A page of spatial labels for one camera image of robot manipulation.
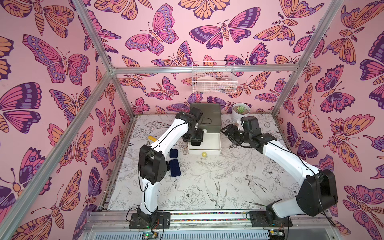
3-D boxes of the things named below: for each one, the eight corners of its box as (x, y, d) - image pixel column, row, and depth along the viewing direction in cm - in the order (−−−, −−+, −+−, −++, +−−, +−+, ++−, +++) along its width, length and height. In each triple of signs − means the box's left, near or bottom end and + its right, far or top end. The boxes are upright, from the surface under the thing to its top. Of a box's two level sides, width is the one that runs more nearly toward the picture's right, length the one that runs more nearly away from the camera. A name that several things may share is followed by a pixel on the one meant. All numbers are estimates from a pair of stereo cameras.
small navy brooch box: (169, 157, 98) (168, 156, 97) (170, 150, 102) (169, 148, 100) (177, 157, 98) (177, 156, 97) (178, 150, 102) (178, 148, 100)
